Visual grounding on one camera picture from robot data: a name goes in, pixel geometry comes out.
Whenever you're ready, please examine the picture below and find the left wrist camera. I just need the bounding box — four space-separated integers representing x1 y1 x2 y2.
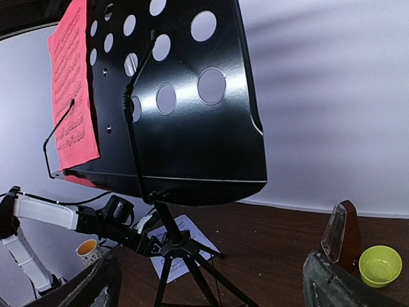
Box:
132 212 160 234

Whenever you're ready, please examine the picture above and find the brown wooden metronome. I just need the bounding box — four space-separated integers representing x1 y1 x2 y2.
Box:
320 200 363 272

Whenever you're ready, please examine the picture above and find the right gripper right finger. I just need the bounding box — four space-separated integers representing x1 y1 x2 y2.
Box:
302 251 404 307

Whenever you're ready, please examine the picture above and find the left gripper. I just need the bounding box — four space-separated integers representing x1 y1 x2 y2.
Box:
135 233 160 258

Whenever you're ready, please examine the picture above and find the yellow-green bowl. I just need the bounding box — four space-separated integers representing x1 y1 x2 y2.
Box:
358 245 403 288

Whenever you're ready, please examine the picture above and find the red sheet music page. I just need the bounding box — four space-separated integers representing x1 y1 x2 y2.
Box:
47 1 100 170

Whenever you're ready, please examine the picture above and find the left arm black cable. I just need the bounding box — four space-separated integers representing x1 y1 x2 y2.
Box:
25 190 111 207

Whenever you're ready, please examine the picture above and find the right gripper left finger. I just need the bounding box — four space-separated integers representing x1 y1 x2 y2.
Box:
31 251 121 306

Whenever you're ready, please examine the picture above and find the white sheet music page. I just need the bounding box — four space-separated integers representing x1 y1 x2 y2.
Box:
148 214 221 283

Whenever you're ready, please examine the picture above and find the patterned white mug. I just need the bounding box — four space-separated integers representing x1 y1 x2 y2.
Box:
75 239 103 266

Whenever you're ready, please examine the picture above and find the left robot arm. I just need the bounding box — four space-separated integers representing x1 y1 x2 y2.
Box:
1 187 155 298

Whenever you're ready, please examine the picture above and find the black music stand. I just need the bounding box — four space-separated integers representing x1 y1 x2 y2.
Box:
54 1 267 306

